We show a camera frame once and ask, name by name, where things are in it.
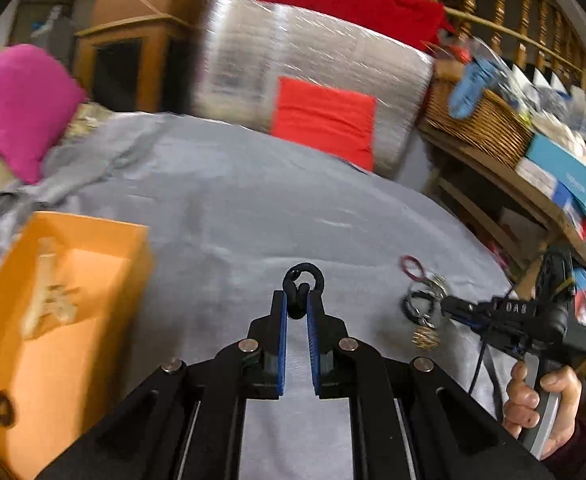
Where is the blue cloth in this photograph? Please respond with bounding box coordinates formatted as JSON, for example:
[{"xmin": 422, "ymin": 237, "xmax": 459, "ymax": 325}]
[{"xmin": 448, "ymin": 54, "xmax": 500, "ymax": 117}]

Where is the red cloth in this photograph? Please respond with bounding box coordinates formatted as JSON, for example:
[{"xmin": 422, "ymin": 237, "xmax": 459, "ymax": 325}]
[{"xmin": 257, "ymin": 0, "xmax": 455, "ymax": 54}]

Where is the wooden cabinet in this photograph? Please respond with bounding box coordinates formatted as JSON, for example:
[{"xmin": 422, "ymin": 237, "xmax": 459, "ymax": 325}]
[{"xmin": 74, "ymin": 0, "xmax": 215, "ymax": 114}]

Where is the person's right forearm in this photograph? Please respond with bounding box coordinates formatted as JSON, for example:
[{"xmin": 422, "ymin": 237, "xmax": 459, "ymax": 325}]
[{"xmin": 543, "ymin": 417, "xmax": 586, "ymax": 478}]

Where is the red hair tie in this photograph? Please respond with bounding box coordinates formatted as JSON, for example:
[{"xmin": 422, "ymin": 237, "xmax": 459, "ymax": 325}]
[{"xmin": 399, "ymin": 255, "xmax": 425, "ymax": 281}]

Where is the beige jewelry piece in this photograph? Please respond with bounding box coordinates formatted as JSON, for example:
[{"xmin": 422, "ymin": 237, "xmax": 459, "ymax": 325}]
[{"xmin": 22, "ymin": 237, "xmax": 82, "ymax": 337}]

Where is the wicker basket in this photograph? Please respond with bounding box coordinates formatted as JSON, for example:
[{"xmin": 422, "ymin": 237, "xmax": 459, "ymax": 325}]
[{"xmin": 422, "ymin": 62, "xmax": 537, "ymax": 169}]

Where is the pile of clear plastic packets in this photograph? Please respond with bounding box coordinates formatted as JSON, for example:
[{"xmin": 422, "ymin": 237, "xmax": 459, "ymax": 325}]
[{"xmin": 493, "ymin": 57, "xmax": 586, "ymax": 161}]

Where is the grey bed sheet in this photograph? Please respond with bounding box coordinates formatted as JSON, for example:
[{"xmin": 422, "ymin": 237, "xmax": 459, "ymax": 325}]
[{"xmin": 0, "ymin": 110, "xmax": 521, "ymax": 480}]

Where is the orange box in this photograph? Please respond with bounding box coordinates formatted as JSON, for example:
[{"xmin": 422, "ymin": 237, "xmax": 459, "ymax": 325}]
[{"xmin": 0, "ymin": 211, "xmax": 153, "ymax": 480}]

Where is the black beaded bracelet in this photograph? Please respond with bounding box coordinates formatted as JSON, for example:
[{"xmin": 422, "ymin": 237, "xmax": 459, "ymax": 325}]
[{"xmin": 401, "ymin": 289, "xmax": 443, "ymax": 327}]

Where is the wooden side table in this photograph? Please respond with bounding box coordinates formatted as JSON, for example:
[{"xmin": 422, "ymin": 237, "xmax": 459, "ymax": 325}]
[{"xmin": 417, "ymin": 120, "xmax": 586, "ymax": 273}]

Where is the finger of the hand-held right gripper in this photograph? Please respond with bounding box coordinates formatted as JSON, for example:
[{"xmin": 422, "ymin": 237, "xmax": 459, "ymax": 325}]
[
  {"xmin": 446, "ymin": 309, "xmax": 494, "ymax": 333},
  {"xmin": 440, "ymin": 296, "xmax": 489, "ymax": 315}
]

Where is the person's right hand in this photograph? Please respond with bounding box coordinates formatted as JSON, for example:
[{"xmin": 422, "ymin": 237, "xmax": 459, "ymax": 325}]
[{"xmin": 502, "ymin": 361, "xmax": 584, "ymax": 459}]

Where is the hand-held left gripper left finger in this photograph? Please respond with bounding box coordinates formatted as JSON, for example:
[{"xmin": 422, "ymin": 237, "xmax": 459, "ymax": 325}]
[{"xmin": 38, "ymin": 290, "xmax": 289, "ymax": 480}]

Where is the pink cushion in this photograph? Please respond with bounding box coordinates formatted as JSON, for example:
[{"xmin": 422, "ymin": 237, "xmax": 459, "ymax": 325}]
[{"xmin": 0, "ymin": 43, "xmax": 88, "ymax": 185}]

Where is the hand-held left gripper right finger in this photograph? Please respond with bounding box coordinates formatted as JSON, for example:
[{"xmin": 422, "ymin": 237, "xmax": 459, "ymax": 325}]
[{"xmin": 305, "ymin": 290, "xmax": 556, "ymax": 480}]

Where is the black cable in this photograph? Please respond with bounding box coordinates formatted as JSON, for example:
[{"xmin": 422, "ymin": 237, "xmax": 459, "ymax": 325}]
[{"xmin": 468, "ymin": 337, "xmax": 491, "ymax": 397}]

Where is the gold earring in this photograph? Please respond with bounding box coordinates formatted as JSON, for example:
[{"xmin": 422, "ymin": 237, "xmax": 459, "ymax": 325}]
[{"xmin": 412, "ymin": 326, "xmax": 440, "ymax": 351}]

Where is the blue cardboard box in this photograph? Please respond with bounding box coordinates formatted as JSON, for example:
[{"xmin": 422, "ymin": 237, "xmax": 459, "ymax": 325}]
[{"xmin": 524, "ymin": 132, "xmax": 586, "ymax": 219}]

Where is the silver chain bracelet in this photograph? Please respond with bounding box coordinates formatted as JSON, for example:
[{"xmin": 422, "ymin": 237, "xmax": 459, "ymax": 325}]
[{"xmin": 419, "ymin": 275, "xmax": 450, "ymax": 302}]

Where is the wooden railing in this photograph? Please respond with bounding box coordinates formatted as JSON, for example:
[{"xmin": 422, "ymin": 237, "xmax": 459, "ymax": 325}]
[{"xmin": 253, "ymin": 0, "xmax": 586, "ymax": 92}]

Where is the black hair tie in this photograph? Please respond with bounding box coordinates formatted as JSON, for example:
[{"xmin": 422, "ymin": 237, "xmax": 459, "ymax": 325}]
[{"xmin": 282, "ymin": 262, "xmax": 322, "ymax": 321}]

